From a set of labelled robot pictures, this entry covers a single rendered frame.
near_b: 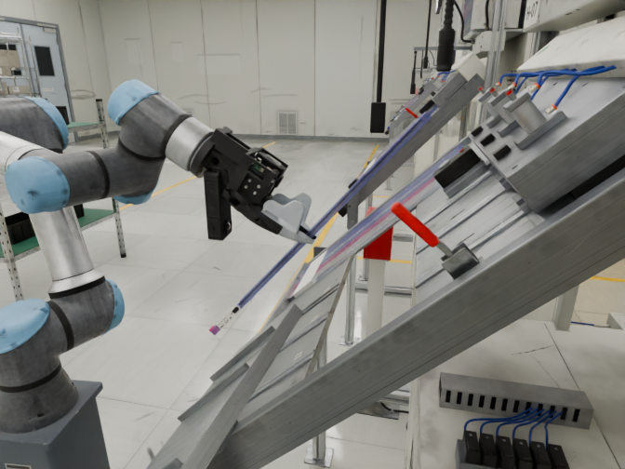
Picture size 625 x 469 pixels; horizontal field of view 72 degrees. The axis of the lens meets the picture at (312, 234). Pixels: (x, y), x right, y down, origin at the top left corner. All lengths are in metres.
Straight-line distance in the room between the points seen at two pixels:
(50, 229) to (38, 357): 0.26
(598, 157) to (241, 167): 0.43
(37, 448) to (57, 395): 0.10
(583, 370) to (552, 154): 0.75
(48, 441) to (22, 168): 0.58
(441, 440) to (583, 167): 0.55
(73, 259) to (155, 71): 9.85
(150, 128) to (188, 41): 9.74
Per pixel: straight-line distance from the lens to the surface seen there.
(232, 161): 0.66
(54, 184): 0.68
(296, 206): 0.63
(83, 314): 1.06
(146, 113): 0.69
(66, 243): 1.06
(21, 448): 1.12
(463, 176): 0.78
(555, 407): 0.95
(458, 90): 1.88
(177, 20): 10.56
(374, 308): 1.65
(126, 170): 0.73
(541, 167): 0.46
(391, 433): 1.76
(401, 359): 0.49
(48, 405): 1.09
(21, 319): 1.02
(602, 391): 1.10
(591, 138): 0.47
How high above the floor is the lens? 1.21
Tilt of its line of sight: 20 degrees down
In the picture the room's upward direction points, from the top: straight up
